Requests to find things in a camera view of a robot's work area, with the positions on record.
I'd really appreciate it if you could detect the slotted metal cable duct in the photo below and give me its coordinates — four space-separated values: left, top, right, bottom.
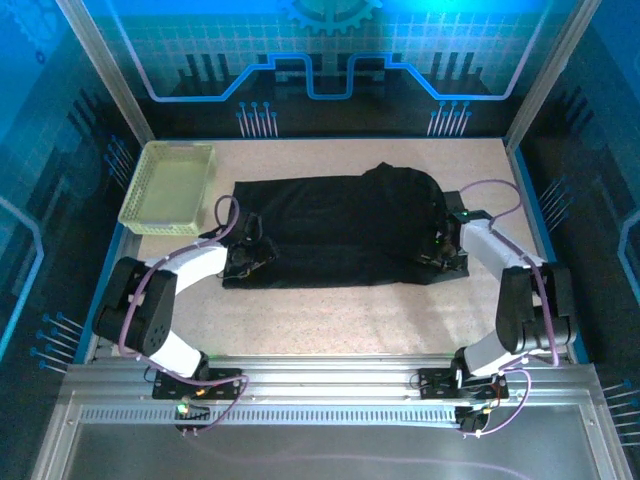
79 405 464 427

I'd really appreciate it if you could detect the black t-shirt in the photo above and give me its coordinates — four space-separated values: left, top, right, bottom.
221 161 471 290

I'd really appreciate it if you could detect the pale green perforated plastic basket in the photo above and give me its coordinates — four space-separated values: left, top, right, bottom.
117 141 218 238

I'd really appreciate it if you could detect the aluminium frame post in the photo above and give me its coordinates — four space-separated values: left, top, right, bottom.
503 0 604 154
54 0 157 146

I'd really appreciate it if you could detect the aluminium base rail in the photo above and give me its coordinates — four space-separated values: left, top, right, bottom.
64 353 601 407

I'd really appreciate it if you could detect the black connector box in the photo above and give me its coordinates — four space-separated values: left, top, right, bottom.
455 404 494 440
173 401 212 434

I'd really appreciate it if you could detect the grey metal panel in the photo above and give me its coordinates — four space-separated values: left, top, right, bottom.
29 429 631 480

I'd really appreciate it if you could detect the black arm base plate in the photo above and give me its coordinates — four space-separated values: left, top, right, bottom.
152 367 245 401
417 367 510 401

